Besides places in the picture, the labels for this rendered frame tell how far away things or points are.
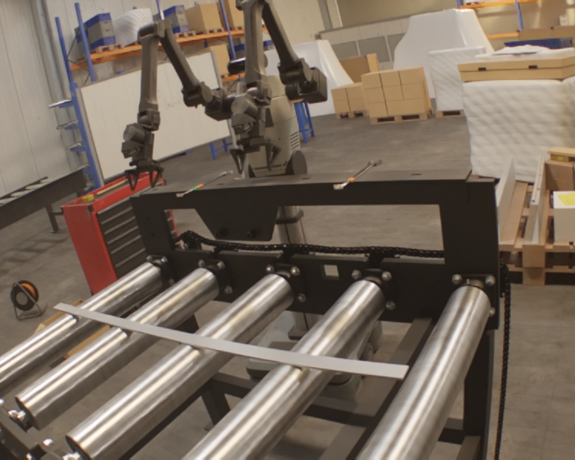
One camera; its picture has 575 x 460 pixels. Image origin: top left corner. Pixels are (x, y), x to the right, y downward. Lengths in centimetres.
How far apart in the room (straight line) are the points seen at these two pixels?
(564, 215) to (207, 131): 467
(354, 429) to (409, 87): 872
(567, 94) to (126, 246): 380
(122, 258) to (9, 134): 859
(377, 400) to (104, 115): 521
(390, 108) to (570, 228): 715
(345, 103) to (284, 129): 943
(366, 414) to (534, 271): 209
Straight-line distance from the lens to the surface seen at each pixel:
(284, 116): 194
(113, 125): 588
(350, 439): 99
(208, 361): 118
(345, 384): 212
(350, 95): 1127
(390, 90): 956
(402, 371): 92
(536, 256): 291
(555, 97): 424
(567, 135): 437
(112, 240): 343
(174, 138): 609
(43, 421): 129
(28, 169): 1189
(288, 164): 197
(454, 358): 96
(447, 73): 936
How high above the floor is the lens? 149
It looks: 19 degrees down
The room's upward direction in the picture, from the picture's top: 13 degrees counter-clockwise
